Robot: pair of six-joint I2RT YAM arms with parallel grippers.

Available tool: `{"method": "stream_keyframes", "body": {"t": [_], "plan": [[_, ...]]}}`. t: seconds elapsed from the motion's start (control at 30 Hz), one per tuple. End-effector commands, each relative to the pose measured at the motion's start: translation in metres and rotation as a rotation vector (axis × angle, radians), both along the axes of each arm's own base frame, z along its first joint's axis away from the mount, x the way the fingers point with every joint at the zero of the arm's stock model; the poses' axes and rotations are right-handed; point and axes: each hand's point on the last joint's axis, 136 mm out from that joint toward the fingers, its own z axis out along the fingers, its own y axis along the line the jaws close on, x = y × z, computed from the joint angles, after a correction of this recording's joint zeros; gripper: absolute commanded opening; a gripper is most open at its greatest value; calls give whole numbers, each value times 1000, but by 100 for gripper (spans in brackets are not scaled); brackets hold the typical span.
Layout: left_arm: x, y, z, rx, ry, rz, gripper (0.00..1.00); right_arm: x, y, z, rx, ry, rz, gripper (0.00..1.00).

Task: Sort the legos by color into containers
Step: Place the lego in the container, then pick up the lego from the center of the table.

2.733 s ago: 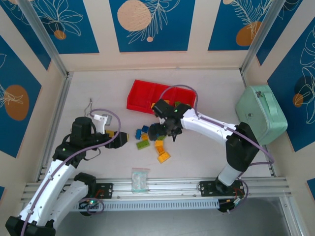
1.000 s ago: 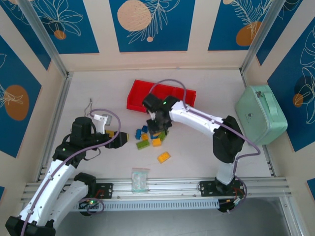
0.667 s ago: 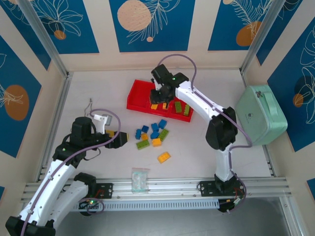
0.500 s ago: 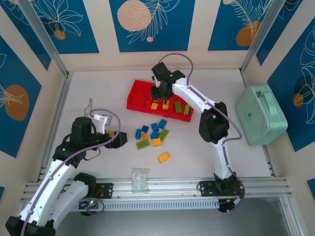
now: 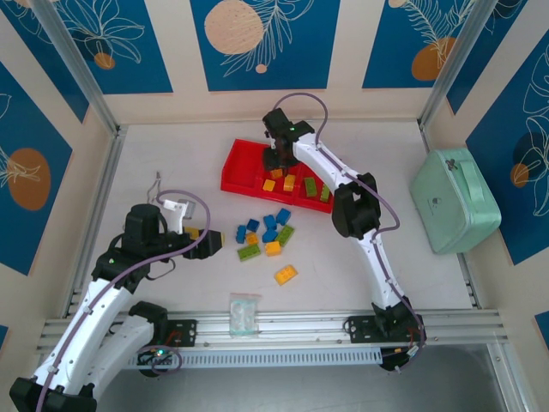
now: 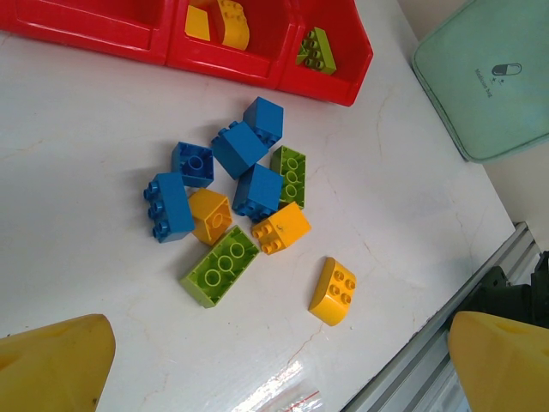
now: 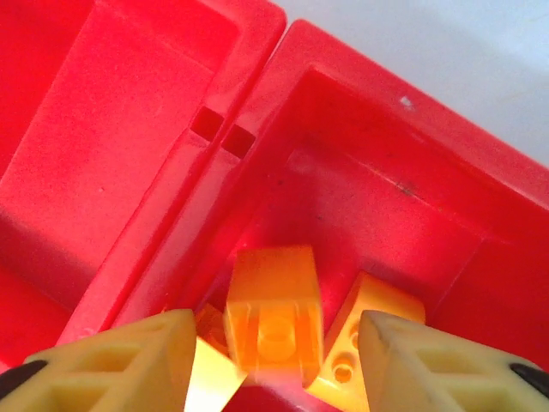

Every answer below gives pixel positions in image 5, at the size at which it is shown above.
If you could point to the green lego brick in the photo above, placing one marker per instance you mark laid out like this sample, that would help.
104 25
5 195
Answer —
285 235
249 252
326 193
310 187

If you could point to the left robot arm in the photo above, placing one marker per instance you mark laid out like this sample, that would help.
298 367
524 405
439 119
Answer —
98 309

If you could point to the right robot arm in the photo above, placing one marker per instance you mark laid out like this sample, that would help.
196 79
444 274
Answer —
356 210

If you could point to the blue lego brick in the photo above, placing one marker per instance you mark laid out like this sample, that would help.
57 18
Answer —
269 221
253 224
241 232
283 216
270 235

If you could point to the clear zip bag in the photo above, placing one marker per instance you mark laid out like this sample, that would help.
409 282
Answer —
244 315

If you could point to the small circuit board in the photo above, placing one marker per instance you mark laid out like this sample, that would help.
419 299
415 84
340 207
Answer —
156 355

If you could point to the mint green zip case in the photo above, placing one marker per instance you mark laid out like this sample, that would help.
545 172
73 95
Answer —
472 223

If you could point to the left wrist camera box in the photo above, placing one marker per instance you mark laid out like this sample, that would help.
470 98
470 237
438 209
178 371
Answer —
176 208

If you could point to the blue floral wall panel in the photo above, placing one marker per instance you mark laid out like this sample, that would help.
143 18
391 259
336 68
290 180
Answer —
128 64
394 43
478 60
25 129
51 73
514 206
300 64

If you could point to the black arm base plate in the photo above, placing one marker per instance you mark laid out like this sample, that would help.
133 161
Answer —
186 332
360 330

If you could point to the aluminium mounting rail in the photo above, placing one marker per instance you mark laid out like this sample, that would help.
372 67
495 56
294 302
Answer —
300 326

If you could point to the aluminium frame post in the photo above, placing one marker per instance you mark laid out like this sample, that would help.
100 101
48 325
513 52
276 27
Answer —
456 60
74 60

